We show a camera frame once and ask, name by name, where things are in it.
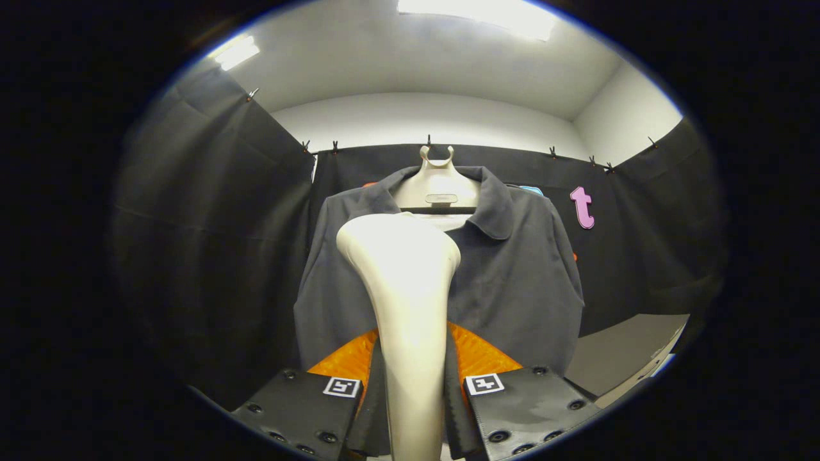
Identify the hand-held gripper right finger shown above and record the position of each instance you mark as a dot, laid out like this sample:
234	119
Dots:
458	416

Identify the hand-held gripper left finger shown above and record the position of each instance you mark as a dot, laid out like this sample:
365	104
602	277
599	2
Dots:
375	416

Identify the grey button shirt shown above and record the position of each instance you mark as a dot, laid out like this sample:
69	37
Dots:
512	288

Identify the cream garment hanger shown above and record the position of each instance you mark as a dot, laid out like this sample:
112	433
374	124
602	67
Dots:
435	182

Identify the grey cabinet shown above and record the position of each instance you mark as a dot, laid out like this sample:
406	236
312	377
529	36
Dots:
628	352

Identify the black backdrop cloth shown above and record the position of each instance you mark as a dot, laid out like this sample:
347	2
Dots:
218	256

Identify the narrow ceiling light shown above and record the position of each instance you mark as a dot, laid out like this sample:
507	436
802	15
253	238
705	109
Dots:
236	52

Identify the large ceiling light panel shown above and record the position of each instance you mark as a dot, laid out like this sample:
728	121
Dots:
480	14

